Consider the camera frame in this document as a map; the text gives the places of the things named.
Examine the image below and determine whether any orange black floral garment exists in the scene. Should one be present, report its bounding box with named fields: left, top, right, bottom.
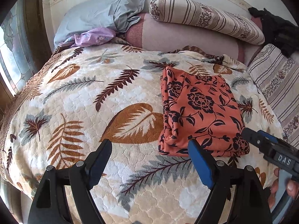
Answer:
left=158, top=67, right=250, bottom=157

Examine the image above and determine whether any person's right hand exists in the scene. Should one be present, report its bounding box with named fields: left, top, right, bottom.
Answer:
left=267, top=167, right=299, bottom=209

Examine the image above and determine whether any striped floral flat pillow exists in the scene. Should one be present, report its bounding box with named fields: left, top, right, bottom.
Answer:
left=248, top=44, right=298, bottom=148

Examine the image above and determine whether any cream leaf-pattern quilted blanket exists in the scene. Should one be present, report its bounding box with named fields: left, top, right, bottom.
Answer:
left=1, top=43, right=282, bottom=223

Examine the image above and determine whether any black cloth on bed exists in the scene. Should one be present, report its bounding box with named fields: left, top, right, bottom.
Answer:
left=248, top=7, right=298, bottom=58

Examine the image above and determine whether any stained glass window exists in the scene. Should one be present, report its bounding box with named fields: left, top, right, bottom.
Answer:
left=1, top=0, right=38, bottom=95

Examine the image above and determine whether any purple floral small garment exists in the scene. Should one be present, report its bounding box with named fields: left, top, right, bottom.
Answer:
left=58, top=27, right=116, bottom=48

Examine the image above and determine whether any mauve bed sheet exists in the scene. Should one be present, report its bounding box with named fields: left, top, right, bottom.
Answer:
left=125, top=13, right=263, bottom=66

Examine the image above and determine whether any striped floral bolster pillow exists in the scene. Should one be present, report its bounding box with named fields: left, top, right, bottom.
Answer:
left=149, top=0, right=265, bottom=46

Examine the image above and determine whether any grey-blue pillow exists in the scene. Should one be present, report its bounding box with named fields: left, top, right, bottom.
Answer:
left=54, top=0, right=145, bottom=47

